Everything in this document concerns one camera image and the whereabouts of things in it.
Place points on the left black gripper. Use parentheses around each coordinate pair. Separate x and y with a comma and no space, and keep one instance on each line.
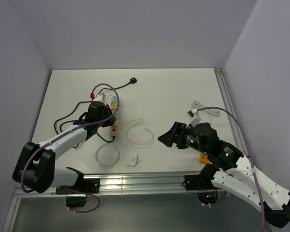
(107,110)

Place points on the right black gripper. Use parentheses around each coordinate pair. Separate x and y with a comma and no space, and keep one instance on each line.
(178,128)

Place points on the light teal charger with cable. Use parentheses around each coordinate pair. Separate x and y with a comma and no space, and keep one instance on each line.
(115,113)

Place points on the yellow two-tone charger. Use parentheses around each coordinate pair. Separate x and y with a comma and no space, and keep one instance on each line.
(114,105)

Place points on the orange-yellow charger with cable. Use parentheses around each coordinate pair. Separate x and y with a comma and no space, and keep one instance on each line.
(115,124)

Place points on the white charger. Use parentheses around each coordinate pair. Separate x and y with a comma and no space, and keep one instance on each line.
(132,160)

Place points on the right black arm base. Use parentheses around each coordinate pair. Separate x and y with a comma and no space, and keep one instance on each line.
(202,183)

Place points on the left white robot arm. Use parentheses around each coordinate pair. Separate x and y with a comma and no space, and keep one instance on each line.
(35,168)

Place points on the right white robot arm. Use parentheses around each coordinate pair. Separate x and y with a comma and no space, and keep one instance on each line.
(229,169)

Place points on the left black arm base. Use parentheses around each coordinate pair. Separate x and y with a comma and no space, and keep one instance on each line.
(78,195)

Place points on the orange power strip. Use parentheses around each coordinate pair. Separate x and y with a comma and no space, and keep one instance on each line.
(203,159)

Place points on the aluminium front rail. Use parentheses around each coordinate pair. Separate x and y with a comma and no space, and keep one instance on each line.
(140,184)

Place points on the aluminium rail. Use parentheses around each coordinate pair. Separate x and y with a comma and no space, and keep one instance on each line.
(140,184)
(239,141)

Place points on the aluminium right side rail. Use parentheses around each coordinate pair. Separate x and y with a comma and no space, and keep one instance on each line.
(239,141)

